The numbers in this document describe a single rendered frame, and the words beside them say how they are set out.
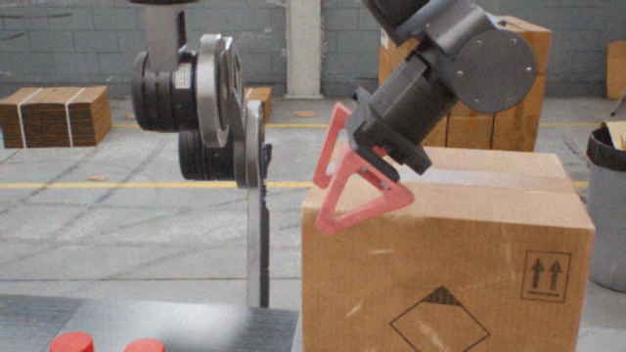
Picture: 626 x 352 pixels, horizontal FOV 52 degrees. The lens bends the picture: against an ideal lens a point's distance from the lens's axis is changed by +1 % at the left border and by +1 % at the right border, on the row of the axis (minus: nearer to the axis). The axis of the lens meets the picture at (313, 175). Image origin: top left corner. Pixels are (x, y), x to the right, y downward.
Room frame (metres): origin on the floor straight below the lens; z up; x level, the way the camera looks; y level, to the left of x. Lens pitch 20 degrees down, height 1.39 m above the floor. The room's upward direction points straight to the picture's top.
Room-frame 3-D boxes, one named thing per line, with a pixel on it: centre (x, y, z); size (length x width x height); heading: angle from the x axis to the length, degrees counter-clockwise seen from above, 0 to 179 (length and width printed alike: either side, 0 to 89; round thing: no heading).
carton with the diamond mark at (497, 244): (0.72, -0.16, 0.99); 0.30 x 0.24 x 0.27; 79
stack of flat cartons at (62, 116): (4.55, 1.88, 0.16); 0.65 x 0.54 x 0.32; 95
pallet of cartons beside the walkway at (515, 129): (4.23, -0.92, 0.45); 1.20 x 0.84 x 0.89; 2
